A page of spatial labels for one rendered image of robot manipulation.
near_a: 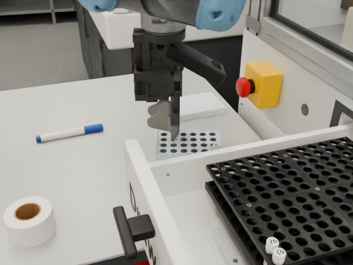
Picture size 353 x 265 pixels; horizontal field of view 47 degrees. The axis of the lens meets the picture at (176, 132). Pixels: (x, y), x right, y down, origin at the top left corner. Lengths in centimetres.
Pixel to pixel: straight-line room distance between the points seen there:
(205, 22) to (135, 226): 24
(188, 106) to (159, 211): 53
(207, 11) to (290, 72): 35
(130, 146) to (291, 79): 36
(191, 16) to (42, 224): 36
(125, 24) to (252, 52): 43
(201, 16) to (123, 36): 74
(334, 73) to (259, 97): 17
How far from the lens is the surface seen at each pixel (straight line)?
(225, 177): 52
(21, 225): 63
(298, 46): 74
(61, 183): 75
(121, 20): 117
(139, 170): 48
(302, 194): 51
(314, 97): 72
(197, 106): 93
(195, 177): 58
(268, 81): 78
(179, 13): 48
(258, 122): 91
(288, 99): 79
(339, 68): 66
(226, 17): 47
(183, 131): 80
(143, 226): 44
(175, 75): 68
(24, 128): 94
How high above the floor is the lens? 122
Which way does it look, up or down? 32 degrees down
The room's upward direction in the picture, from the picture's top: straight up
